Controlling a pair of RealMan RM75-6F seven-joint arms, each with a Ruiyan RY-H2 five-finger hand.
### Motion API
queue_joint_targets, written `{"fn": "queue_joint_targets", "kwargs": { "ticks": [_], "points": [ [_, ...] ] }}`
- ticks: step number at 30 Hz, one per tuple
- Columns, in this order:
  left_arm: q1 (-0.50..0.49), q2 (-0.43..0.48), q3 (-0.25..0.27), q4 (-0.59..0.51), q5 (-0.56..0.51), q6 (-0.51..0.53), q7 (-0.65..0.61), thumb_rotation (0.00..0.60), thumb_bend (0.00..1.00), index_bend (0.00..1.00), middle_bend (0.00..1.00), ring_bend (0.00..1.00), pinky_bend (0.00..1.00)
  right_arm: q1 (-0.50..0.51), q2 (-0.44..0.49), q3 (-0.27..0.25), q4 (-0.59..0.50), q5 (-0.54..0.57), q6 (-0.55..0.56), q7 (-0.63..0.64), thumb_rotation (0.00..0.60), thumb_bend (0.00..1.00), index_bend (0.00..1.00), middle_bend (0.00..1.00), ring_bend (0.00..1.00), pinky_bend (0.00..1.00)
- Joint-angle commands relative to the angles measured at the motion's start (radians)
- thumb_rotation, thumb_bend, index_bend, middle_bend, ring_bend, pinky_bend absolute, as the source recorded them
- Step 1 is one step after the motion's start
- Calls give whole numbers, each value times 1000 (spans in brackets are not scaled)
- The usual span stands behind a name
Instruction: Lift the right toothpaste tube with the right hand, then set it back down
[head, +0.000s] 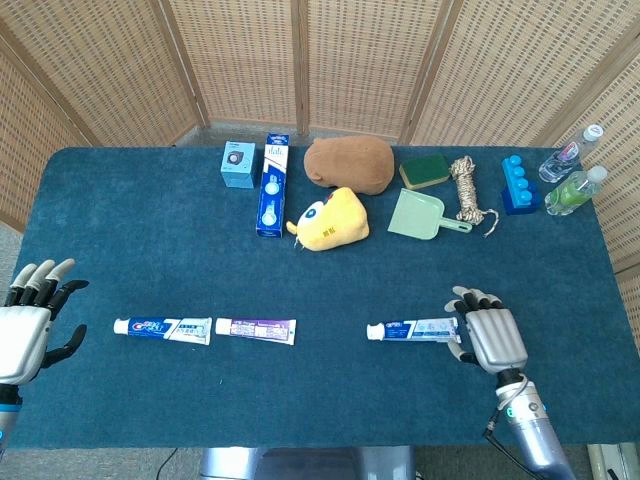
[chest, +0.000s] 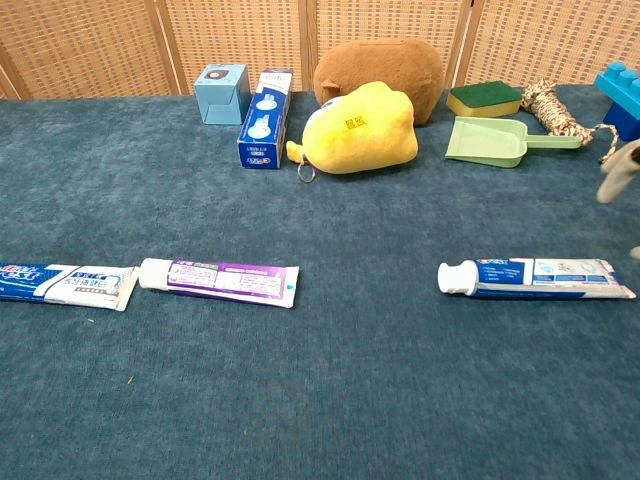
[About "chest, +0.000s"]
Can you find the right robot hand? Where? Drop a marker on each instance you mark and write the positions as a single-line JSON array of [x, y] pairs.
[[617, 175]]

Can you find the blue white toothpaste tube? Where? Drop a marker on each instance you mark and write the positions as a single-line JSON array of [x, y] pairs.
[[525, 280]]

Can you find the green dustpan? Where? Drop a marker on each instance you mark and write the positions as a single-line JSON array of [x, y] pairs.
[[482, 142]]

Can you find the blue toothpaste box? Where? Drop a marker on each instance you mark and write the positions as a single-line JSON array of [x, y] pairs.
[[265, 120]]

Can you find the purple white toothpaste tube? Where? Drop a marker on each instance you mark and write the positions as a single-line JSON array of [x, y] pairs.
[[225, 281]]

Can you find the blue toothpaste tube with seven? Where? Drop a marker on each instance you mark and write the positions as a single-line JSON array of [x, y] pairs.
[[60, 285]]

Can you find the blue toy building block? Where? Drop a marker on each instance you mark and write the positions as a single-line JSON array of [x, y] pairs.
[[620, 95]]

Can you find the yellow green sponge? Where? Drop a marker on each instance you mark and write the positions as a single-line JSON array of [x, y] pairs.
[[482, 100]]

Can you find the brown plush toy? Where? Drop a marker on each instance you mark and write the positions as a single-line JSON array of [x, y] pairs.
[[395, 65]]

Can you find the yellow plush toy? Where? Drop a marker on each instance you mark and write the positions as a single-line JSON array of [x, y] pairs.
[[365, 130]]

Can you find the woven folding screen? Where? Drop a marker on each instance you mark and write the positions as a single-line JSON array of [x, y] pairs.
[[240, 40]]

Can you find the light blue small carton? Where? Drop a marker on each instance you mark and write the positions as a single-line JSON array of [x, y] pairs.
[[220, 92]]

